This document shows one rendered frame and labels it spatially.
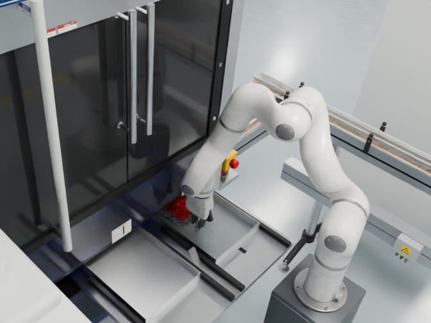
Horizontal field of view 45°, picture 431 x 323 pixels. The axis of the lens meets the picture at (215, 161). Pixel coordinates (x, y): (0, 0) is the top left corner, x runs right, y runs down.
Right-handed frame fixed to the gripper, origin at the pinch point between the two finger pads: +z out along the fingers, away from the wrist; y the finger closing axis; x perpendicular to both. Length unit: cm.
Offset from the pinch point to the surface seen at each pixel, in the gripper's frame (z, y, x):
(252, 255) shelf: 6.1, 22.3, 6.1
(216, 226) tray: 5.8, 3.5, 7.3
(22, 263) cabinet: -64, 23, -80
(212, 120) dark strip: -33.4, -10.5, 15.5
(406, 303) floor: 94, 69, 109
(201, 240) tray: 5.8, 4.0, -2.2
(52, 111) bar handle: -73, -3, -54
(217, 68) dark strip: -55, -11, 15
